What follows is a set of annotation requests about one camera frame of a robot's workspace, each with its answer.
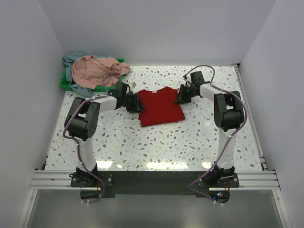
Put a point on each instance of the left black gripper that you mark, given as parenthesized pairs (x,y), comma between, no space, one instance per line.
(137,106)

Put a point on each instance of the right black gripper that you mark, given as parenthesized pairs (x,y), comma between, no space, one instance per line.
(181,99)

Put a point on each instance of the light blue t shirt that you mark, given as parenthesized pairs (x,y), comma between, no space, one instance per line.
(68,61)

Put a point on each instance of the green plastic bin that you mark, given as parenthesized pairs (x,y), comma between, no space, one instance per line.
(63,84)

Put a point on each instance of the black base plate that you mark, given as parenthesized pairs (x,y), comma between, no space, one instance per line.
(108,184)

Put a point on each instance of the pink t shirt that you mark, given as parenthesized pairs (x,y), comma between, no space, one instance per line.
(90,72)

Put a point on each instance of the aluminium frame rail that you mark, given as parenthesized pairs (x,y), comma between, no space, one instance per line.
(263,180)

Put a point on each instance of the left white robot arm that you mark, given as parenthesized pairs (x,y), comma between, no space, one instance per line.
(82,119)

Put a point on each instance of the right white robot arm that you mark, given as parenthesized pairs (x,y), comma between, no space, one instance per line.
(230,115)

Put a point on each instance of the red t shirt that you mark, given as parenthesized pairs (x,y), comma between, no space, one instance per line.
(159,107)

